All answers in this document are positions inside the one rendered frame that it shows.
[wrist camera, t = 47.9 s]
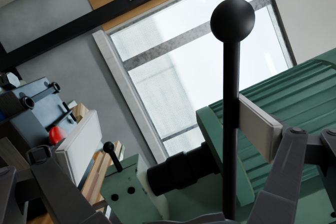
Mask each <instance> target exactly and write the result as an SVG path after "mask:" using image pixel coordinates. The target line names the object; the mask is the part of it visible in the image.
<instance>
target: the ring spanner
mask: <svg viewBox="0 0 336 224"><path fill-rule="evenodd" d="M55 86H56V87H57V89H56V88H55ZM53 92H56V93H60V92H61V87H60V85H59V84H58V83H56V82H52V83H51V87H50V88H48V89H46V90H44V91H42V92H40V93H38V94H36V95H34V96H32V97H29V96H23V97H22V98H21V100H20V102H21V105H22V106H23V107H24V108H25V109H31V110H33V109H34V108H35V103H36V102H38V101H40V100H41V99H43V98H45V97H46V96H48V95H50V94H51V93H53ZM26 100H27V101H29V103H30V106H28V105H27V104H26Z"/></svg>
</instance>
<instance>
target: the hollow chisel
mask: <svg viewBox="0 0 336 224"><path fill-rule="evenodd" d="M106 206H108V204H107V202H106V201H105V200H102V201H99V202H97V203H95V204H93V205H92V207H93V208H94V209H95V211H96V210H99V209H101V208H103V207H106Z"/></svg>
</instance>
